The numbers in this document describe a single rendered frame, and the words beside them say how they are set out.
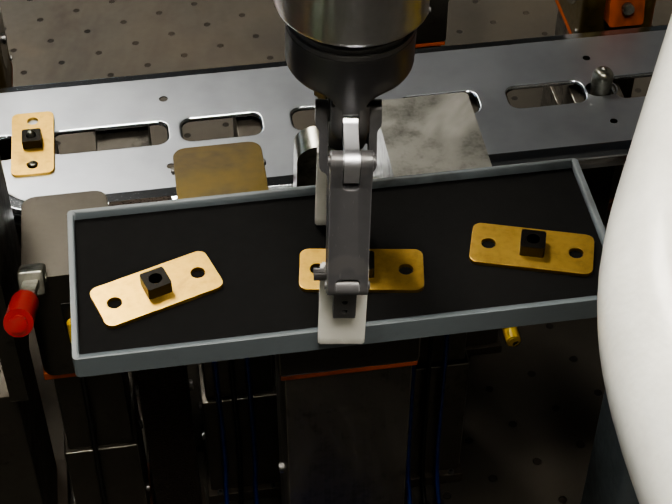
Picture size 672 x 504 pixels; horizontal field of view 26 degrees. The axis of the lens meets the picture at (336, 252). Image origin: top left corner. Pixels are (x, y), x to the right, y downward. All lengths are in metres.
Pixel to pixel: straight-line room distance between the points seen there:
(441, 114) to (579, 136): 0.20
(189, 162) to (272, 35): 0.77
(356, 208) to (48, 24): 1.20
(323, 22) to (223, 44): 1.15
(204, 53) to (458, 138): 0.80
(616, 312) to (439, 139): 0.64
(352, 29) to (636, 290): 0.30
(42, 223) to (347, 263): 0.37
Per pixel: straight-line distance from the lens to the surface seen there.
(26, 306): 1.00
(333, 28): 0.78
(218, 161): 1.19
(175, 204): 1.03
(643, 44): 1.47
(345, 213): 0.84
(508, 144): 1.33
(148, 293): 0.97
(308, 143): 1.16
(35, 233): 1.15
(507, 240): 1.01
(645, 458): 0.51
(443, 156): 1.15
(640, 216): 0.56
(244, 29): 1.95
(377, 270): 0.98
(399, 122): 1.18
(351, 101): 0.82
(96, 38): 1.96
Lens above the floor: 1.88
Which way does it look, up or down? 46 degrees down
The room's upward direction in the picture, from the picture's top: straight up
